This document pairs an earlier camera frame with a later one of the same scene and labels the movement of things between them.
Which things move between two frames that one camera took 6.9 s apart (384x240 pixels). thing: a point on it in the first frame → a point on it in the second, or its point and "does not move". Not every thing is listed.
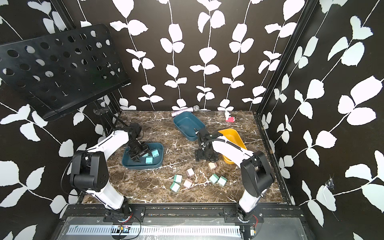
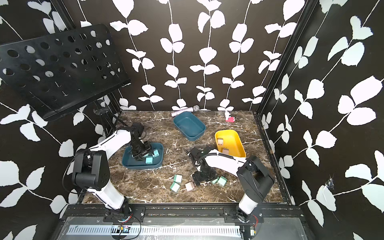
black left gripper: x=135 y=156 does not move
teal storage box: x=128 y=163 does not move
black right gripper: x=199 y=155 → x=197 y=179
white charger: x=149 y=160 does not move
